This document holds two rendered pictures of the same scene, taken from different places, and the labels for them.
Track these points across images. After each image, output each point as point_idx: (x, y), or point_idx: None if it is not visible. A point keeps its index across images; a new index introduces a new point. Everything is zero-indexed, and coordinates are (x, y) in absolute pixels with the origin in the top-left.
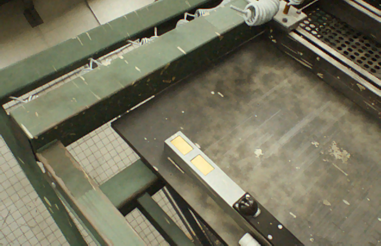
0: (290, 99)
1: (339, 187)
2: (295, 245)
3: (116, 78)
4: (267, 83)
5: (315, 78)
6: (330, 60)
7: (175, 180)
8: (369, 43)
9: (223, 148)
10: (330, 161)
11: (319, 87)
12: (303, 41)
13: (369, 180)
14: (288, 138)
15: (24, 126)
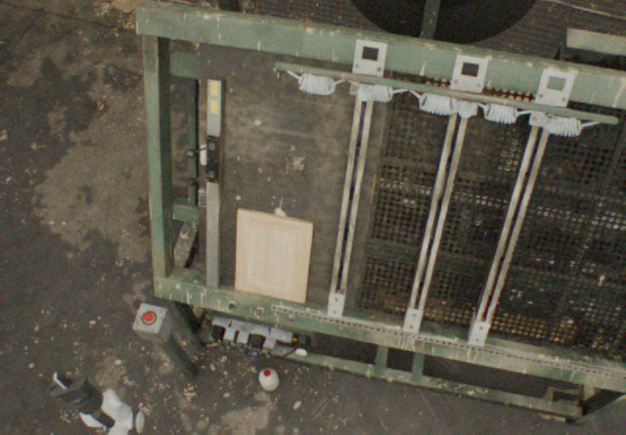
0: (315, 116)
1: (274, 172)
2: (190, 180)
3: (202, 33)
4: (316, 96)
5: (352, 122)
6: (353, 132)
7: (202, 95)
8: (435, 142)
9: (242, 104)
10: (288, 161)
11: (344, 129)
12: (357, 107)
13: (294, 185)
14: (282, 132)
15: (137, 23)
